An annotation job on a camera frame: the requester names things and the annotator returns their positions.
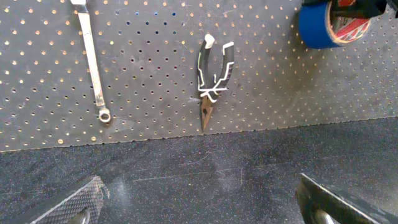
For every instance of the black and white pliers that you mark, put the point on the black and white pliers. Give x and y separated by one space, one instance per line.
203 68

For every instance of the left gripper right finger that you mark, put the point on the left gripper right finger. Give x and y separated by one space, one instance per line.
342 208

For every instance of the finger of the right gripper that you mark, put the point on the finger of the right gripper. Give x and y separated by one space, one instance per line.
314 2
357 11

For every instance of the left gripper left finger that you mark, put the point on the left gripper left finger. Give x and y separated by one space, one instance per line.
81 202

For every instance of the wrench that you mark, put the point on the wrench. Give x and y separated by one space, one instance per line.
91 62

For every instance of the metal hook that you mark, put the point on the metal hook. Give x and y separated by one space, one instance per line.
214 90

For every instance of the black pegboard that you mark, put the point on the black pegboard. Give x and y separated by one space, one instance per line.
155 46

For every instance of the roll of blue tape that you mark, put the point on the roll of blue tape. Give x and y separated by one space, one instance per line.
314 28

